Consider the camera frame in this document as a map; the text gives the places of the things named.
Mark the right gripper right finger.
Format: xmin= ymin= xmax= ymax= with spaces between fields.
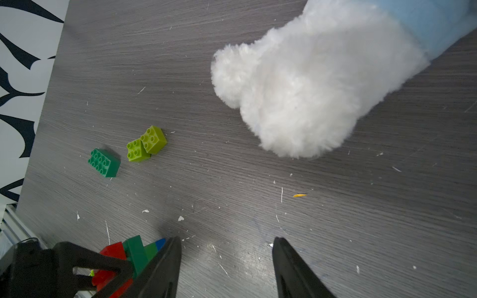
xmin=272 ymin=237 xmax=335 ymax=298

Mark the white teddy bear blue shirt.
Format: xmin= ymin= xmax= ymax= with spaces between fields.
xmin=211 ymin=1 xmax=477 ymax=158

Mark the small green lego brick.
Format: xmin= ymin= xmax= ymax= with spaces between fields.
xmin=144 ymin=242 xmax=158 ymax=261

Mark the dark green lego brick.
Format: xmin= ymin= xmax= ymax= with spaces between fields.
xmin=122 ymin=235 xmax=149 ymax=279
xmin=88 ymin=149 xmax=120 ymax=178

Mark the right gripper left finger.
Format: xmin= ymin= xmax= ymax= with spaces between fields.
xmin=122 ymin=237 xmax=182 ymax=298

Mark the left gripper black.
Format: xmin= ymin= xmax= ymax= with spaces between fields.
xmin=1 ymin=240 xmax=134 ymax=298

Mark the red lego brick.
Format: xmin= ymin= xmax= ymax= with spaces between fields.
xmin=91 ymin=241 xmax=134 ymax=298

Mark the small lime lego brick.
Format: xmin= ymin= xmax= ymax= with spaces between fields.
xmin=126 ymin=139 xmax=151 ymax=162
xmin=140 ymin=125 xmax=168 ymax=155

